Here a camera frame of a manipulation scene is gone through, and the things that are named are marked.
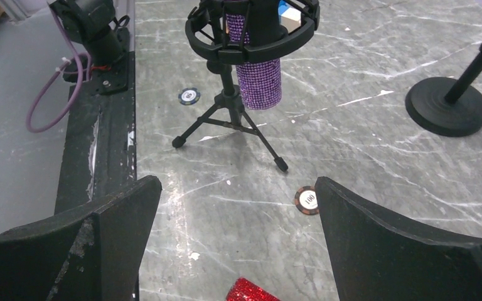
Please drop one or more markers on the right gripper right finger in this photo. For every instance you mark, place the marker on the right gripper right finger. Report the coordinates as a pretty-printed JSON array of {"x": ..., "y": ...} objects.
[{"x": 378, "y": 254}]

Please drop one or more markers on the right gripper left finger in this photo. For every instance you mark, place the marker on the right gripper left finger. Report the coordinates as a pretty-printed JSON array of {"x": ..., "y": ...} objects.
[{"x": 90, "y": 252}]

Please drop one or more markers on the red glitter microphone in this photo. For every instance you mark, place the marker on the red glitter microphone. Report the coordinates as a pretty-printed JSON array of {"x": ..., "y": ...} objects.
[{"x": 245, "y": 290}]

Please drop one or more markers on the black round-base clip stand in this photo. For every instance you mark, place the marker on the black round-base clip stand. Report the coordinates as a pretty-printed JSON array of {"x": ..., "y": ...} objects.
[{"x": 446, "y": 106}]

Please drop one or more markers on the purple glitter microphone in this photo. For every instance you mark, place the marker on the purple glitter microphone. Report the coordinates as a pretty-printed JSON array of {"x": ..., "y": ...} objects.
[{"x": 260, "y": 84}]

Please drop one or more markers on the black tripod shock-mount stand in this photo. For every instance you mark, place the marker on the black tripod shock-mount stand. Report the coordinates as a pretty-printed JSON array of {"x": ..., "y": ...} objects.
[{"x": 207, "y": 34}]

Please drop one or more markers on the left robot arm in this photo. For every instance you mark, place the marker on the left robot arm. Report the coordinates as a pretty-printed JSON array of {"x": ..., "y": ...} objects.
[{"x": 93, "y": 24}]

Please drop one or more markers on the brown poker chip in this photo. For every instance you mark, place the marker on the brown poker chip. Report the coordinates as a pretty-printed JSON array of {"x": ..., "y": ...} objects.
[{"x": 305, "y": 200}]

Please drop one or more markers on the blue white poker chip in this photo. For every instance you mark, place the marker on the blue white poker chip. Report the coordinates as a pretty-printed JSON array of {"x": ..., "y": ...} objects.
[{"x": 189, "y": 96}]

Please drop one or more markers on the blue white block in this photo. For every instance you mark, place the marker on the blue white block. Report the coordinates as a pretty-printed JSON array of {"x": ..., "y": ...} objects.
[{"x": 289, "y": 17}]

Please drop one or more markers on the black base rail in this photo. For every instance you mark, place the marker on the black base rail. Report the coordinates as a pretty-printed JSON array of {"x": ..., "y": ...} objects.
[{"x": 99, "y": 155}]

